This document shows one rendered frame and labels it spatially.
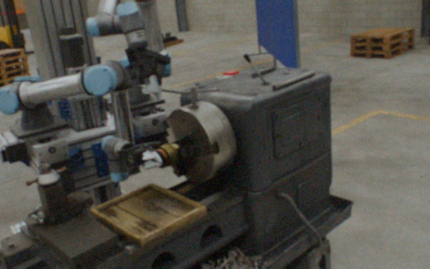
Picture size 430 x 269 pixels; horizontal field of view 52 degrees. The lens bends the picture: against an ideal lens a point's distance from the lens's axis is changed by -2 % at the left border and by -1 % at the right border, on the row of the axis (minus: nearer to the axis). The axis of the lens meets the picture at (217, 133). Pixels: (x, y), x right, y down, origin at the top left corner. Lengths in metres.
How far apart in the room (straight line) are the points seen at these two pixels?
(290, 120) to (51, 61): 1.18
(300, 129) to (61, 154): 1.05
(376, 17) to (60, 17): 10.91
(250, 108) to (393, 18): 10.81
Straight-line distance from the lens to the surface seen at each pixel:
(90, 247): 1.46
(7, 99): 2.00
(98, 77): 1.80
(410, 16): 12.21
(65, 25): 2.35
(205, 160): 1.75
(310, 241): 2.12
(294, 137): 1.98
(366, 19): 12.80
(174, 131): 1.80
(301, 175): 2.08
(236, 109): 1.78
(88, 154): 2.23
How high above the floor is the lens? 1.69
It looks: 19 degrees down
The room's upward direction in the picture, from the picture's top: 6 degrees counter-clockwise
